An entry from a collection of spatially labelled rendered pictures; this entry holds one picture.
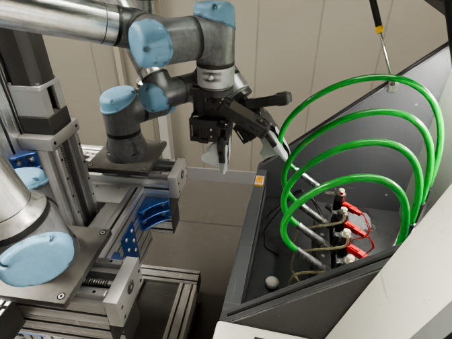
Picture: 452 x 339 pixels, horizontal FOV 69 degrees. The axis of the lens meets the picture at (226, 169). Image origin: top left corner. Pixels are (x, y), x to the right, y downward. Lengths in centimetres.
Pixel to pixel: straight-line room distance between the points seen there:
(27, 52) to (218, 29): 46
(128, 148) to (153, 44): 64
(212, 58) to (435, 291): 49
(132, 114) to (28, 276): 63
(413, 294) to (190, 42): 50
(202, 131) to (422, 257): 45
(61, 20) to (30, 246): 37
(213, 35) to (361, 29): 185
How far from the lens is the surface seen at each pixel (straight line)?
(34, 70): 91
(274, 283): 101
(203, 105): 70
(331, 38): 239
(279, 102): 82
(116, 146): 117
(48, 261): 65
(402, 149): 69
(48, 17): 65
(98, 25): 67
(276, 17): 234
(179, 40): 59
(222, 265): 216
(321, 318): 72
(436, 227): 51
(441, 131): 88
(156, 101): 85
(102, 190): 123
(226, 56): 64
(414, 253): 54
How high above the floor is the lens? 163
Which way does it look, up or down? 33 degrees down
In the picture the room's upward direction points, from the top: straight up
